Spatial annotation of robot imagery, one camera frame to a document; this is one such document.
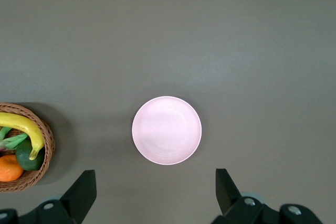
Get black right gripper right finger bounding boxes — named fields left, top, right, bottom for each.
left=211, top=168, right=323, bottom=224

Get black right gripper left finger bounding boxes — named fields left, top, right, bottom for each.
left=19, top=170, right=97, bottom=224

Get yellow banana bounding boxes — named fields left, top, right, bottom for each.
left=0, top=112, right=45, bottom=161

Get brown wicker basket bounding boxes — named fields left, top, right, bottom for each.
left=0, top=102, right=55, bottom=193

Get dark green round fruit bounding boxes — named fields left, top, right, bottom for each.
left=15, top=138, right=45, bottom=172

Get orange tangerine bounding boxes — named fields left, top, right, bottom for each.
left=0, top=154, right=24, bottom=182

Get pink dragon fruit green leaves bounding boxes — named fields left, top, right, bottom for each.
left=0, top=126, right=29, bottom=156

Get pink round plate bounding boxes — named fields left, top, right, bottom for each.
left=131, top=95, right=203, bottom=166

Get brown table cover mat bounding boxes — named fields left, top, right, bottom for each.
left=0, top=0, right=336, bottom=224

